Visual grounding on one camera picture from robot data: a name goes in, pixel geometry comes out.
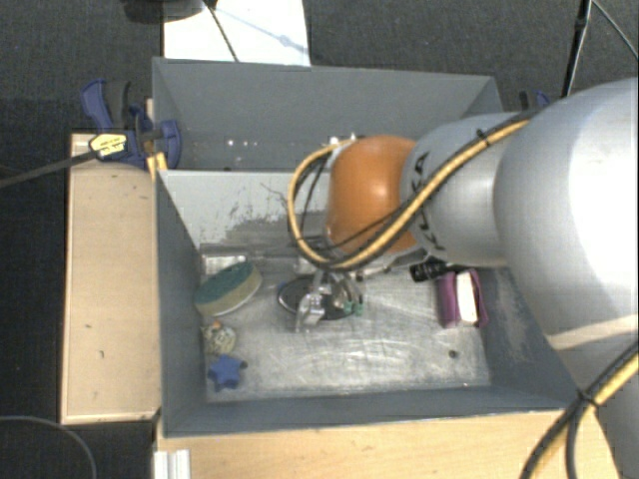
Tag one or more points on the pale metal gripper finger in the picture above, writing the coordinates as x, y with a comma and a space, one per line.
317, 313
302, 313

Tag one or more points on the grey metal bin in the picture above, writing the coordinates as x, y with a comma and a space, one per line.
349, 362

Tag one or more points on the green and beige round sponge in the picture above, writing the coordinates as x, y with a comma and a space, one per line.
227, 290

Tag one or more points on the speckled beige ball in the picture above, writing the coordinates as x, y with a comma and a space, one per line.
219, 338

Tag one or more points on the blue star toy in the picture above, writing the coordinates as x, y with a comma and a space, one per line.
225, 372

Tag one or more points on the purple and white box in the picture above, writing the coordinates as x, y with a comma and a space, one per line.
461, 300

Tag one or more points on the pale wood board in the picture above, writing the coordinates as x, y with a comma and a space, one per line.
112, 292

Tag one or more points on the black cylinder on white bracket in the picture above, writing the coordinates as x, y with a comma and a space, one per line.
428, 270

